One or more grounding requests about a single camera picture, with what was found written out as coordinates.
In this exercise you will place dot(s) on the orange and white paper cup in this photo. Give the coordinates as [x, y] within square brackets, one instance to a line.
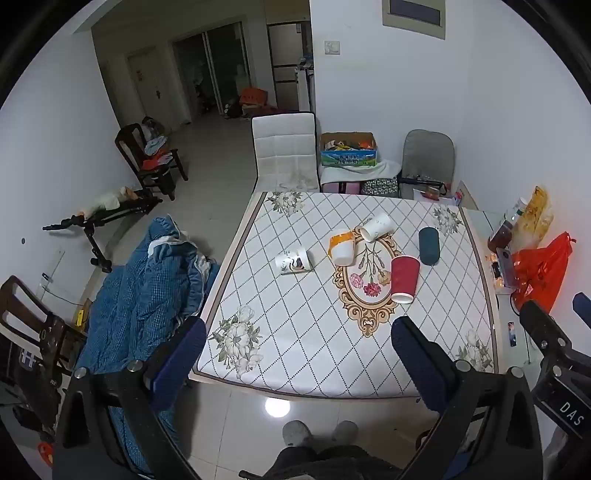
[342, 249]

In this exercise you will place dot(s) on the grey phone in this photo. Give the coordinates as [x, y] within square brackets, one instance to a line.
[507, 267]

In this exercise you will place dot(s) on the dark teal cup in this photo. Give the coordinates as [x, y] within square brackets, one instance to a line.
[429, 246]

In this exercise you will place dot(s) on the pink suitcase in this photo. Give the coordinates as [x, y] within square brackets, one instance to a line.
[341, 187]

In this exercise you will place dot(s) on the orange plastic bag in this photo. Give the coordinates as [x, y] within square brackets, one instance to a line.
[540, 272]

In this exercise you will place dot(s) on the dark wooden chair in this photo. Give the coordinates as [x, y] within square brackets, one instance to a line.
[27, 332]
[129, 147]

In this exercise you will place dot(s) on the flat cardboard piece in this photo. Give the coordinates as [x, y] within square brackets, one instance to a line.
[466, 196]

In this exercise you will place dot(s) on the white speckled paper cup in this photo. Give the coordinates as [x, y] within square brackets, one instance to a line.
[377, 226]

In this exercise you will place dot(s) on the floral patterned tablecloth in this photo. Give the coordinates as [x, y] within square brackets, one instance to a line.
[286, 332]

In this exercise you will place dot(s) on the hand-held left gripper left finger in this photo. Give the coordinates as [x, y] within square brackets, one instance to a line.
[178, 357]

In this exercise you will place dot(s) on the grey cushioned chair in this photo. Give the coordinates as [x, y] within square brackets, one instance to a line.
[427, 154]

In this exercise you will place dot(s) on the white cloth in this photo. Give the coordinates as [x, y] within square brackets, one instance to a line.
[383, 168]

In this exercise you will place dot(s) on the grey door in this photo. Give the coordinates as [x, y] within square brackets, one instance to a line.
[154, 87]

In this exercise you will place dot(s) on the wall electrical panel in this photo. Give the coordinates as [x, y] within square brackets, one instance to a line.
[414, 14]

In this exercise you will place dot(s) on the yellow plastic bag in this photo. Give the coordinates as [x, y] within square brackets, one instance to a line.
[538, 217]

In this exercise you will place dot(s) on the pile of clothes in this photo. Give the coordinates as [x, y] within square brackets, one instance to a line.
[154, 150]

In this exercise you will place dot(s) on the bottle of brown liquid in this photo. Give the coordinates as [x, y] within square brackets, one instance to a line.
[503, 233]

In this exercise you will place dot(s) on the black exercise bench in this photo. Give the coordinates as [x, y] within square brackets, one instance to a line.
[99, 217]

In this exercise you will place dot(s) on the patterned dark bag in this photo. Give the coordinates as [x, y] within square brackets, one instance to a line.
[379, 187]

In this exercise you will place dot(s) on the small printed card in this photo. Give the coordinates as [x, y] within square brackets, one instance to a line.
[513, 333]

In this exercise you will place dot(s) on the person's legs in dark pants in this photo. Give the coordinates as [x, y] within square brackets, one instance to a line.
[323, 464]

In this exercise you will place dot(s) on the blue quilt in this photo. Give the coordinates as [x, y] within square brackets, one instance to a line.
[138, 295]

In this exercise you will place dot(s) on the cardboard box with green print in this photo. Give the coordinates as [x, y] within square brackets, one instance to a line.
[348, 159]

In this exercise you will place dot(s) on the small yellow object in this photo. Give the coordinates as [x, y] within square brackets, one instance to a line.
[81, 317]

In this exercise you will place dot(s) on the red paper cup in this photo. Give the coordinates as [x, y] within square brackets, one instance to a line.
[404, 277]

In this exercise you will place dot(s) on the orange box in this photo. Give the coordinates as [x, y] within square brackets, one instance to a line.
[253, 97]

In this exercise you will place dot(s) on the white bird print paper cup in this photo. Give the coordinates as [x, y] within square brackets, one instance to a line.
[294, 262]

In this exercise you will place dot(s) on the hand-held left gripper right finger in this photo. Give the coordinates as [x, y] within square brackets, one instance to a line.
[418, 364]

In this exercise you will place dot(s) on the white padded chair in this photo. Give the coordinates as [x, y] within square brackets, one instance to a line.
[284, 147]

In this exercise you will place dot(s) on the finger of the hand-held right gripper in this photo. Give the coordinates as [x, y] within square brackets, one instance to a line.
[584, 305]
[538, 321]

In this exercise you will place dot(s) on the white light switch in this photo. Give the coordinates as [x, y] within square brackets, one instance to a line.
[333, 48]

